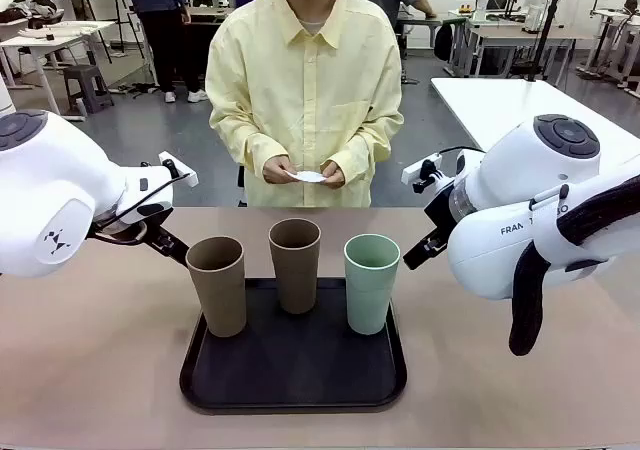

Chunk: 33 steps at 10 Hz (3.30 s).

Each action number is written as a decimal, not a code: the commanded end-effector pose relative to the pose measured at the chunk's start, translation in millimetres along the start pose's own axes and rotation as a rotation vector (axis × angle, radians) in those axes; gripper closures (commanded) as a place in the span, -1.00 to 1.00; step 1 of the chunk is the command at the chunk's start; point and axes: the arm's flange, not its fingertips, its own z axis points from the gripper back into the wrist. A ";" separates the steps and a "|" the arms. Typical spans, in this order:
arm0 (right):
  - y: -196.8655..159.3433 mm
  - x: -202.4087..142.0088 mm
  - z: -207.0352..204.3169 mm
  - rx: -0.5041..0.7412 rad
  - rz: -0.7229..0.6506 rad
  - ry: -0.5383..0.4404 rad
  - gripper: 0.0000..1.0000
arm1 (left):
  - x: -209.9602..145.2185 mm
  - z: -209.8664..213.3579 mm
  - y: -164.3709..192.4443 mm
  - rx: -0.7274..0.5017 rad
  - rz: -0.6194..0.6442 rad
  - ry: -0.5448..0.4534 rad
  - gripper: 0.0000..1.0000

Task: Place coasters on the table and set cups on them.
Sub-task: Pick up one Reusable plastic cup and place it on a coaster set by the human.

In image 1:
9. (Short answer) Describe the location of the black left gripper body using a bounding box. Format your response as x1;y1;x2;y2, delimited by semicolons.
92;200;174;247

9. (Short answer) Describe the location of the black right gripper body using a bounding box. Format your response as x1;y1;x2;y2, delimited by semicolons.
423;183;456;242

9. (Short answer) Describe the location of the tall mint green cup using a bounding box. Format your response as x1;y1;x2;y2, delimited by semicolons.
343;233;402;335

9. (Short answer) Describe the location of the tall brown cup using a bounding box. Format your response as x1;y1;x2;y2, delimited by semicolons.
185;236;248;339
268;218;322;315

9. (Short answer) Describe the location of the white paper coaster stack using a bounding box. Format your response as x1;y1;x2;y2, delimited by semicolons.
284;169;329;185

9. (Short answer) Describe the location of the person's left forearm yellow sleeve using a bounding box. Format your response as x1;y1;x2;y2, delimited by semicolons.
327;112;405;187

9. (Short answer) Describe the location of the person's right forearm yellow sleeve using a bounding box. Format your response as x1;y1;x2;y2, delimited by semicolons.
207;112;296;179

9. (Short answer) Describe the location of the person's left hand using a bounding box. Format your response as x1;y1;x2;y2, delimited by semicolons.
319;161;347;190

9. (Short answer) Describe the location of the person's right hand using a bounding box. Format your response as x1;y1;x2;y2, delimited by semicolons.
262;155;301;185

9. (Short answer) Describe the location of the large white table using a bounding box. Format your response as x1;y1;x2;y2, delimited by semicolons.
430;77;640;171

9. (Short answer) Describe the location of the grey plastic step stool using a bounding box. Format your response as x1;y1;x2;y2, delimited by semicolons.
62;64;115;117

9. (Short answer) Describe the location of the black plastic serving tray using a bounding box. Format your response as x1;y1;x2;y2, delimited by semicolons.
179;277;408;415

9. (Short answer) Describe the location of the black backpack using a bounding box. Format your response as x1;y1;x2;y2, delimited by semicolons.
433;21;455;62

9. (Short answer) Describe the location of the person in dark blue top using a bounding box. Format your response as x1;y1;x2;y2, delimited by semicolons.
122;0;209;105

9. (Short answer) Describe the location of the person in yellow shirt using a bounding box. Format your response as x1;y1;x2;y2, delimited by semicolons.
204;0;405;209

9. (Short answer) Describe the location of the white background desk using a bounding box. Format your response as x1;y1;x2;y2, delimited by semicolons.
0;19;117;119

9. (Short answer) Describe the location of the grey background workbench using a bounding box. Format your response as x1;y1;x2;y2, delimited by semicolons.
464;24;595;79

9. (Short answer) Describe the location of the pile of clothes and bags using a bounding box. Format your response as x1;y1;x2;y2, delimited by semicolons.
0;0;65;30

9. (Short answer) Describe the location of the white height-adjustable desk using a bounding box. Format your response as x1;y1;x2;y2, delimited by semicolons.
589;7;640;89

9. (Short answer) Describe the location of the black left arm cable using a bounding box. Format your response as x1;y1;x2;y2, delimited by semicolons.
92;172;192;246

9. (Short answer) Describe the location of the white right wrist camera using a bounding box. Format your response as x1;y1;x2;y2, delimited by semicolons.
402;153;444;194

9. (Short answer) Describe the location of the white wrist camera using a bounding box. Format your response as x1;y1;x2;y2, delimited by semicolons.
402;153;444;194
158;152;199;187

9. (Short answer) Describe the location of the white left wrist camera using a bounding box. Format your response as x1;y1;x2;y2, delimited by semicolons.
158;152;199;187

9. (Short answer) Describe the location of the black fabric cable sleeve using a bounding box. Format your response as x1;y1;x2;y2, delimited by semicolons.
508;174;640;357

